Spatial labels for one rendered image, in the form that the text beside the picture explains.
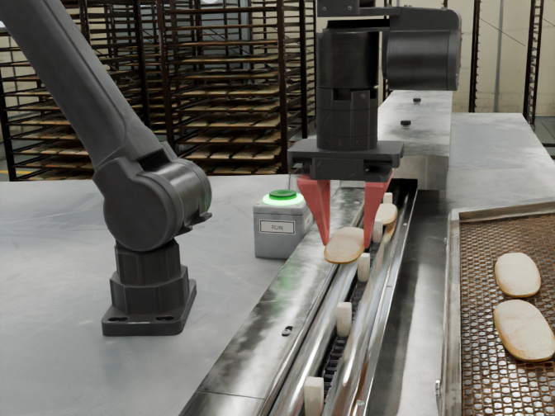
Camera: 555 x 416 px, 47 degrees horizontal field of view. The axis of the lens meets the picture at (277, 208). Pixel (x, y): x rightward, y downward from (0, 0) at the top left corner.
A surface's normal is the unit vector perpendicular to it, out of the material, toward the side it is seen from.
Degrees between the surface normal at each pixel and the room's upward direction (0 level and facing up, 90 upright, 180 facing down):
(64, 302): 0
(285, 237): 90
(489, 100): 90
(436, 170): 90
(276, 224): 90
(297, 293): 0
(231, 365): 0
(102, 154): 80
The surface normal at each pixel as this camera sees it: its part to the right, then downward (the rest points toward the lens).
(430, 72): -0.30, 0.57
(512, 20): -0.26, 0.27
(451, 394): -0.20, -0.95
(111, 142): -0.40, 0.05
